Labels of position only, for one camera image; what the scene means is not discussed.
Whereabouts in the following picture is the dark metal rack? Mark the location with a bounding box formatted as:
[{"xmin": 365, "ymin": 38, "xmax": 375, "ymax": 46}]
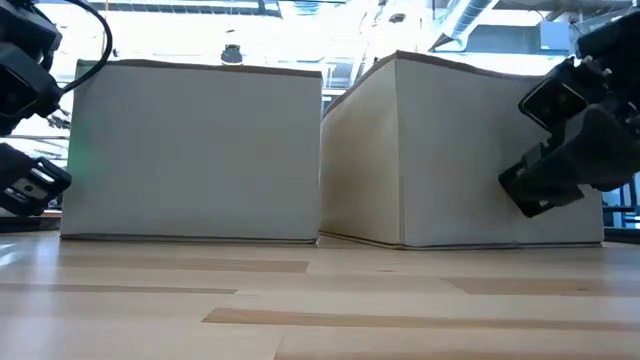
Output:
[{"xmin": 602, "ymin": 172, "xmax": 640, "ymax": 229}]

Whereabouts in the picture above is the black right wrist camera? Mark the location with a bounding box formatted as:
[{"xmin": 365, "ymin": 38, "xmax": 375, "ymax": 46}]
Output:
[{"xmin": 517, "ymin": 57, "xmax": 592, "ymax": 134}]

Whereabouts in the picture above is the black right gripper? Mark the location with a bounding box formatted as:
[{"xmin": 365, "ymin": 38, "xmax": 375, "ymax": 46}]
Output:
[{"xmin": 498, "ymin": 99, "xmax": 640, "ymax": 220}]

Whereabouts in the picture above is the dark ceiling lamp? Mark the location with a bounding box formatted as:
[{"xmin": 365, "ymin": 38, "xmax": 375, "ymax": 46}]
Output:
[{"xmin": 221, "ymin": 43, "xmax": 245, "ymax": 66}]

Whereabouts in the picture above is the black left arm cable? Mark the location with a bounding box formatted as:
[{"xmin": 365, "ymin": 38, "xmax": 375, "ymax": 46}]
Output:
[{"xmin": 57, "ymin": 0, "xmax": 114, "ymax": 95}]

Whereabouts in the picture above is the silver ventilation duct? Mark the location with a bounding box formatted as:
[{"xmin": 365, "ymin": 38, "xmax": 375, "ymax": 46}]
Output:
[{"xmin": 428, "ymin": 0, "xmax": 496, "ymax": 51}]

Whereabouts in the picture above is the beige fabric storage bin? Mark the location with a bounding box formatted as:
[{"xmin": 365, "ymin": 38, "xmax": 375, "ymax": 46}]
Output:
[
  {"xmin": 318, "ymin": 49, "xmax": 606, "ymax": 250},
  {"xmin": 59, "ymin": 58, "xmax": 324, "ymax": 245}
]

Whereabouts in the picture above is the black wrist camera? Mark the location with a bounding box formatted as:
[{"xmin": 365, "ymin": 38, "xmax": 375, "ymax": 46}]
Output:
[
  {"xmin": 517, "ymin": 57, "xmax": 592, "ymax": 134},
  {"xmin": 0, "ymin": 42, "xmax": 64, "ymax": 136}
]

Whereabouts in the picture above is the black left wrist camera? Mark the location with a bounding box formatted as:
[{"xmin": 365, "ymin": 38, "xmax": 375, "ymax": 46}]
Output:
[{"xmin": 0, "ymin": 42, "xmax": 64, "ymax": 136}]

